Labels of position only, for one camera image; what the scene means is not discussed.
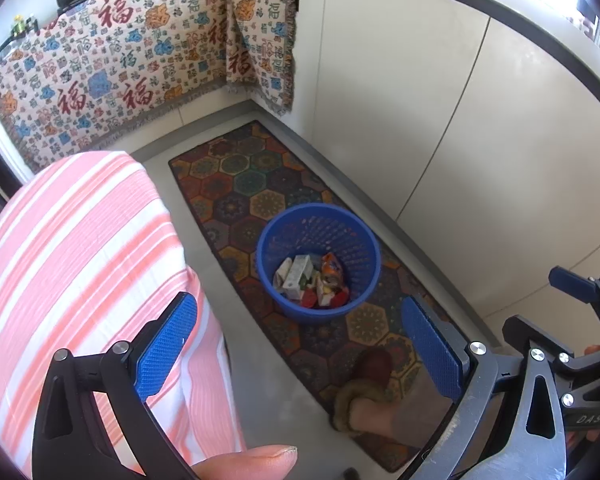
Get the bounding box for person's left hand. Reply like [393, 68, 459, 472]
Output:
[190, 444, 299, 480]

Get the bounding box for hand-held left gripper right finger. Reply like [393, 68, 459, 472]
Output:
[401, 296, 567, 480]

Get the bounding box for orange foil chip bag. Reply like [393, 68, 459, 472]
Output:
[321, 252, 343, 286]

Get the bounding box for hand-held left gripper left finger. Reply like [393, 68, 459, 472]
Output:
[31, 291, 201, 480]

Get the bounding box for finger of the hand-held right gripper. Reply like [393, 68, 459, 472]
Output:
[502, 315, 576, 366]
[549, 267, 600, 304]

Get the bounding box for white lower cabinets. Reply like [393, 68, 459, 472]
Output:
[290, 0, 600, 321]

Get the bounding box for patterned floor mat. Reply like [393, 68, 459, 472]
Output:
[168, 120, 473, 475]

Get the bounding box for round table, striped cloth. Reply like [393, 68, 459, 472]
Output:
[0, 150, 248, 480]

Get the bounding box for blue plastic basket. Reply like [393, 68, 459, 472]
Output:
[256, 203, 382, 324]

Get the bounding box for white milk carton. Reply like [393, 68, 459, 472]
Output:
[282, 255, 317, 301]

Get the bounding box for red fuzzy slipper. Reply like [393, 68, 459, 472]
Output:
[330, 349, 396, 433]

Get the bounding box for large printed cloth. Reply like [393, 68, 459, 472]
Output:
[0, 0, 231, 173]

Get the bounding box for small printed cloth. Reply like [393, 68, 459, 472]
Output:
[225, 0, 299, 117]

